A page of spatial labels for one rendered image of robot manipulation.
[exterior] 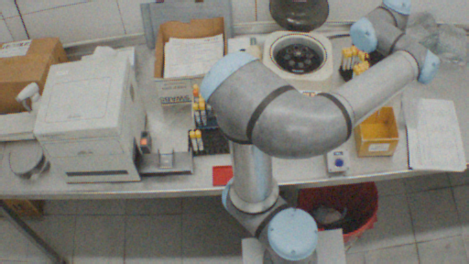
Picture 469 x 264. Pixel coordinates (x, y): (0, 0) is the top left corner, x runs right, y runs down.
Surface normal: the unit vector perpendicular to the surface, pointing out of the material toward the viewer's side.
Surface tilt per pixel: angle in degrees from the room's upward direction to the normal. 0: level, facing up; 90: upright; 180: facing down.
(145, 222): 0
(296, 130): 47
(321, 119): 31
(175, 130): 0
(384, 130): 0
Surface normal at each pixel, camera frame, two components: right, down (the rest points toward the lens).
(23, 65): -0.05, -0.54
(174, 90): 0.03, 0.78
